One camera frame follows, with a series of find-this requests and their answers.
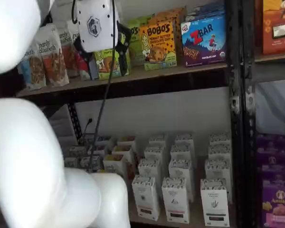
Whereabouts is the red purely elizabeth granola bag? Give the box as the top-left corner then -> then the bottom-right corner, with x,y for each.
66,20 -> 93,81

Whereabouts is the purple Annie's snack box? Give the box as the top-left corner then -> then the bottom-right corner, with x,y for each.
262,180 -> 285,228
261,163 -> 285,185
256,134 -> 285,150
256,147 -> 285,167

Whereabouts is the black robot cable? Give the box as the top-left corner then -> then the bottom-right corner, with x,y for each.
71,0 -> 119,173

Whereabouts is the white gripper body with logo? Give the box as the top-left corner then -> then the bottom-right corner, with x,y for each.
75,0 -> 121,53

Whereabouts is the white tea box dark strip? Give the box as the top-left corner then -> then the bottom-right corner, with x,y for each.
208,144 -> 232,162
204,158 -> 232,202
209,133 -> 231,147
199,178 -> 229,227

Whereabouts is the blue Zbar box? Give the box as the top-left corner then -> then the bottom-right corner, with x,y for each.
185,9 -> 226,21
194,2 -> 226,12
180,13 -> 228,67

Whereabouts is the black plug with cord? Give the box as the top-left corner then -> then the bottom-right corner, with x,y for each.
82,118 -> 94,144

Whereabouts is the orange purely elizabeth granola bag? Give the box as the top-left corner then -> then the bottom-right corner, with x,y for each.
57,27 -> 79,78
35,23 -> 70,87

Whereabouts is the green apple cinnamon oatmeal box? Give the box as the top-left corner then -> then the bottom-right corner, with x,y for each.
64,156 -> 79,168
67,146 -> 88,158

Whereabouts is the blue purely elizabeth granola bag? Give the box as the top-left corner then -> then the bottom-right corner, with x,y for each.
18,44 -> 48,91

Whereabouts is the green Bobo's apple pie box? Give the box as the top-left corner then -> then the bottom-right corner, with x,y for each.
94,46 -> 131,80
127,13 -> 155,28
127,23 -> 145,67

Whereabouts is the blue flax oatmeal box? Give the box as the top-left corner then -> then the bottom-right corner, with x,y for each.
87,145 -> 108,157
95,135 -> 113,147
80,155 -> 103,171

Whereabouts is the white tea box yellow strip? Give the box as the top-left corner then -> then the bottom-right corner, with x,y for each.
132,175 -> 161,222
148,134 -> 169,148
144,144 -> 167,166
138,158 -> 162,190

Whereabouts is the white tea box pink strip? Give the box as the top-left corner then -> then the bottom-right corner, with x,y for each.
174,133 -> 195,147
161,177 -> 190,224
170,143 -> 195,162
168,158 -> 195,202

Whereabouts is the black metal shelf rack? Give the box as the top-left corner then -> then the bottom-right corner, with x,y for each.
242,0 -> 285,228
14,0 -> 243,228

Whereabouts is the orange snack box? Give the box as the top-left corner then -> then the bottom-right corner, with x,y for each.
262,0 -> 285,56

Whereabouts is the purely elizabeth yellow oatmeal box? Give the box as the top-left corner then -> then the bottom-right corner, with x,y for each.
116,135 -> 137,149
102,154 -> 128,178
111,145 -> 134,164

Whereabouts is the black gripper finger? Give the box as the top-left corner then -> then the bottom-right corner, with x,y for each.
114,21 -> 132,77
73,37 -> 97,72

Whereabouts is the yellow Bobo's peanut butter box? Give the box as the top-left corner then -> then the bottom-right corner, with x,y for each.
156,6 -> 188,19
139,20 -> 178,71
147,13 -> 182,65

